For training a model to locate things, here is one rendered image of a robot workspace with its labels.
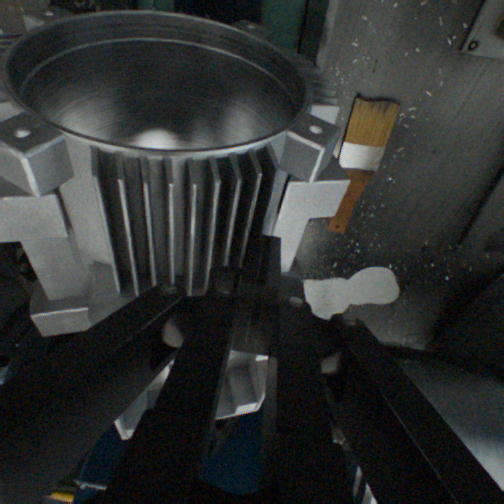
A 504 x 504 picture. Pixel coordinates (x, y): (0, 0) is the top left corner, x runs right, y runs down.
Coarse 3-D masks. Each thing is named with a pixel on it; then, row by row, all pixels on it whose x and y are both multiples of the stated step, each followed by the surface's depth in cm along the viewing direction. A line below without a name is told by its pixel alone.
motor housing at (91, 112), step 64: (0, 64) 17; (64, 64) 22; (128, 64) 26; (192, 64) 26; (256, 64) 25; (64, 128) 15; (128, 128) 29; (192, 128) 30; (256, 128) 27; (64, 192) 17; (128, 192) 16; (192, 192) 14; (256, 192) 16; (64, 256) 22; (128, 256) 19; (192, 256) 17
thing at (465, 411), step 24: (408, 360) 46; (432, 360) 47; (456, 360) 48; (432, 384) 43; (456, 384) 43; (480, 384) 44; (456, 408) 41; (480, 408) 41; (336, 432) 43; (456, 432) 39; (480, 432) 39; (480, 456) 38; (360, 480) 40
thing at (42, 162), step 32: (256, 32) 24; (0, 128) 14; (32, 128) 14; (320, 128) 18; (0, 160) 14; (32, 160) 14; (64, 160) 15; (288, 160) 18; (320, 160) 17; (32, 192) 14
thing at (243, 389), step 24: (96, 264) 20; (96, 288) 19; (144, 288) 20; (192, 288) 20; (96, 312) 18; (240, 360) 27; (264, 360) 24; (240, 384) 27; (264, 384) 24; (144, 408) 25; (240, 408) 27; (120, 432) 24
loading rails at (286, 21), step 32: (128, 0) 25; (160, 0) 25; (192, 0) 29; (224, 0) 31; (256, 0) 31; (288, 0) 24; (320, 0) 23; (288, 32) 26; (320, 32) 24; (320, 64) 26
